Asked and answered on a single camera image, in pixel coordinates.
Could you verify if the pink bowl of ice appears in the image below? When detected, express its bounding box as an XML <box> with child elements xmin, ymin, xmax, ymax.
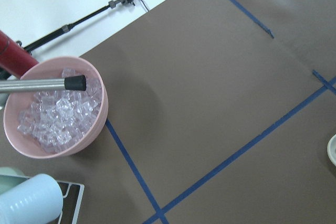
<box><xmin>3</xmin><ymin>57</ymin><xmax>108</xmax><ymax>159</ymax></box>

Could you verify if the steel tube with black cap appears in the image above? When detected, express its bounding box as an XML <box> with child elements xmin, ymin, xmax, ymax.
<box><xmin>1</xmin><ymin>75</ymin><xmax>87</xmax><ymax>93</ymax></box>

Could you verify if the black selfie stick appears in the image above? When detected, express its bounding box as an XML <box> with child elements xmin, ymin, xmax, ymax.
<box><xmin>16</xmin><ymin>0</ymin><xmax>135</xmax><ymax>54</ymax></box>

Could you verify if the red cylinder holder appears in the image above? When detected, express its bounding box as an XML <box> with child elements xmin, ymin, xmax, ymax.
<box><xmin>1</xmin><ymin>31</ymin><xmax>38</xmax><ymax>78</ymax></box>

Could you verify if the white bear tray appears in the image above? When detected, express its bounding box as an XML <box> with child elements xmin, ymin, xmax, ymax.
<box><xmin>327</xmin><ymin>135</ymin><xmax>336</xmax><ymax>166</ymax></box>

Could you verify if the green cup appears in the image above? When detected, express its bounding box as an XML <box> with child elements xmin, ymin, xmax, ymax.
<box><xmin>1</xmin><ymin>167</ymin><xmax>26</xmax><ymax>194</ymax></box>

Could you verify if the white wire cup rack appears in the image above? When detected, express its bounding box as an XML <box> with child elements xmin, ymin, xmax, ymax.
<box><xmin>56</xmin><ymin>180</ymin><xmax>85</xmax><ymax>224</ymax></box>

